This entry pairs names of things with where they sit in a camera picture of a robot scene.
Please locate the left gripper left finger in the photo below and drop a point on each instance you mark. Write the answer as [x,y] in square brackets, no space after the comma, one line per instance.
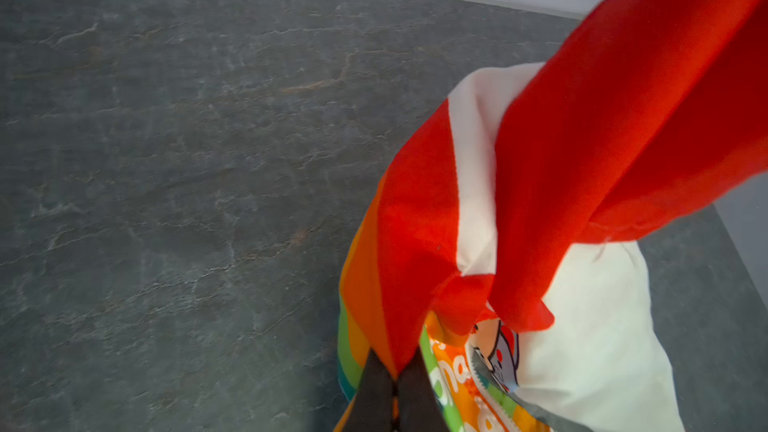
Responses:
[372,408]

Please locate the colourful red white kids jacket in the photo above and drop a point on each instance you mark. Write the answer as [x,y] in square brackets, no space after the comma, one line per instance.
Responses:
[502,241]

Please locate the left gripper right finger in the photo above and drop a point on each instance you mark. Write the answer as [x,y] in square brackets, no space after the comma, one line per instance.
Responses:
[419,408]

